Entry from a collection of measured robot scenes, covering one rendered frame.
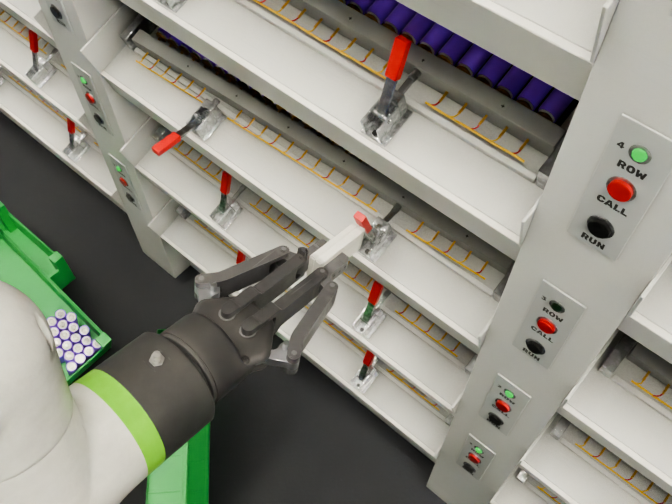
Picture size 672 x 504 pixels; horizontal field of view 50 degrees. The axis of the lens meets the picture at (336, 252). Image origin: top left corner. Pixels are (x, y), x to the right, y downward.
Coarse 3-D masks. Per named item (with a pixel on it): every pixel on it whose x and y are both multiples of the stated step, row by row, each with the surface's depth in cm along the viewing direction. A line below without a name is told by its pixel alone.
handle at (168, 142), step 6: (192, 120) 88; (198, 120) 88; (186, 126) 87; (192, 126) 87; (174, 132) 86; (180, 132) 86; (186, 132) 87; (168, 138) 86; (174, 138) 86; (180, 138) 86; (156, 144) 85; (162, 144) 85; (168, 144) 85; (174, 144) 86; (156, 150) 84; (162, 150) 85
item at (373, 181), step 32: (192, 64) 90; (192, 96) 90; (224, 96) 88; (288, 128) 85; (320, 160) 84; (352, 160) 82; (384, 192) 80; (448, 224) 77; (448, 256) 77; (480, 256) 76
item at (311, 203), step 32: (128, 32) 93; (96, 64) 94; (128, 64) 95; (128, 96) 96; (160, 96) 93; (224, 128) 89; (256, 128) 88; (224, 160) 88; (256, 160) 87; (288, 160) 86; (256, 192) 90; (288, 192) 85; (320, 192) 84; (352, 192) 83; (320, 224) 83; (416, 224) 80; (352, 256) 81; (384, 256) 80; (416, 256) 79; (416, 288) 78; (448, 288) 77; (448, 320) 76; (480, 320) 76
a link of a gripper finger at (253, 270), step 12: (264, 252) 70; (276, 252) 70; (288, 252) 70; (240, 264) 68; (252, 264) 69; (264, 264) 69; (204, 276) 67; (216, 276) 67; (228, 276) 67; (240, 276) 68; (252, 276) 69; (264, 276) 70; (204, 288) 67; (228, 288) 68; (240, 288) 69
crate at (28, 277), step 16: (0, 240) 133; (0, 256) 132; (16, 256) 133; (0, 272) 131; (16, 272) 132; (32, 272) 133; (32, 288) 132; (48, 288) 133; (48, 304) 132; (64, 304) 133; (80, 320) 133; (96, 336) 133; (64, 368) 130; (80, 368) 126
